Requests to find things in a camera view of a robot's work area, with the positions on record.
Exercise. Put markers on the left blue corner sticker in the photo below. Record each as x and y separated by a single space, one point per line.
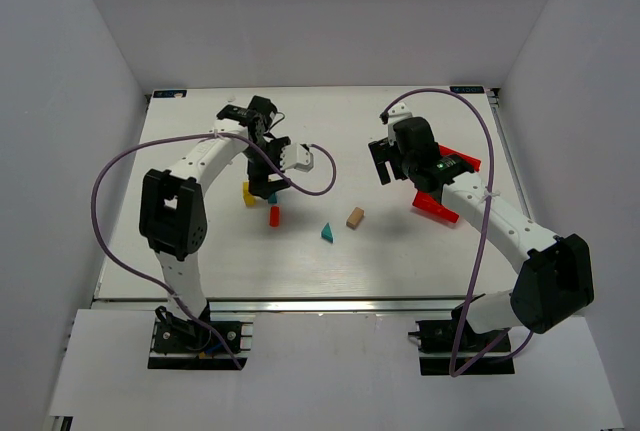
169 94

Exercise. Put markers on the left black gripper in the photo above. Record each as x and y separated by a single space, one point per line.
261 177

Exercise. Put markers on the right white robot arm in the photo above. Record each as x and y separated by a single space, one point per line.
554 274

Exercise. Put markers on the natural wood block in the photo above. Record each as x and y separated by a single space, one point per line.
355 218

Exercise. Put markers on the red cylinder block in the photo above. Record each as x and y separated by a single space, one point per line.
274 216

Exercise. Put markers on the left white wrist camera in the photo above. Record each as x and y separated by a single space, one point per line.
297 157

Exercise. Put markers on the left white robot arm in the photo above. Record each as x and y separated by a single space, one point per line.
173 217

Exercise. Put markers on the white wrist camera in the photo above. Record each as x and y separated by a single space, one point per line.
297 157
397 112

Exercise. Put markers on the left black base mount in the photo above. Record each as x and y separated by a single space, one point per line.
178 344

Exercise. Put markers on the yellow cube block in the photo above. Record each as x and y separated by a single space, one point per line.
249 200

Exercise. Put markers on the right blue corner sticker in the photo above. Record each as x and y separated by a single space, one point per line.
467 89

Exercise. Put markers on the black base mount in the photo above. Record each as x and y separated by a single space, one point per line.
435 342
178 344

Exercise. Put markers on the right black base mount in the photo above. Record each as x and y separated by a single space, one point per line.
435 342

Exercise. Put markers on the blue corner sticker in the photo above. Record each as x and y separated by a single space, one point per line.
169 94
467 89

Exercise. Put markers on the teal triangle block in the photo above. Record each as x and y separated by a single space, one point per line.
326 233

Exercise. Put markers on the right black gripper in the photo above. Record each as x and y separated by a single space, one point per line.
382 159

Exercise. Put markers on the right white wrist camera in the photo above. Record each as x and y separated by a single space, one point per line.
397 112

